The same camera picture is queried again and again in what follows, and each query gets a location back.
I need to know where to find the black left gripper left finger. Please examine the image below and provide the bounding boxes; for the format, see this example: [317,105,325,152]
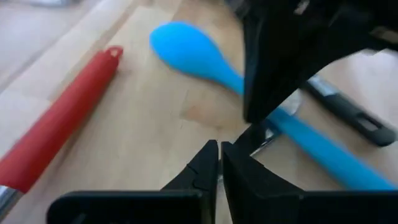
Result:
[46,139,220,224]

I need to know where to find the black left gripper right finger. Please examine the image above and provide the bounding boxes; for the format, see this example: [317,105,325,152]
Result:
[221,142,398,224]

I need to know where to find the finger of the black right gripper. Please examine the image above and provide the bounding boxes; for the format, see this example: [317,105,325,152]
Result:
[236,123,282,155]
[243,29,374,124]

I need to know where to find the blue silicone spoon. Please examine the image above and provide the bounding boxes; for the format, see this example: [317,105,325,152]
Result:
[149,20,398,191]

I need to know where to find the black slotted nylon spoon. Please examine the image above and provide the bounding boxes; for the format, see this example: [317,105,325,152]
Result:
[303,74,398,147]

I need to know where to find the red handled steel tongs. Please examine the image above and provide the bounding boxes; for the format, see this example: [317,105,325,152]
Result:
[0,45,124,218]

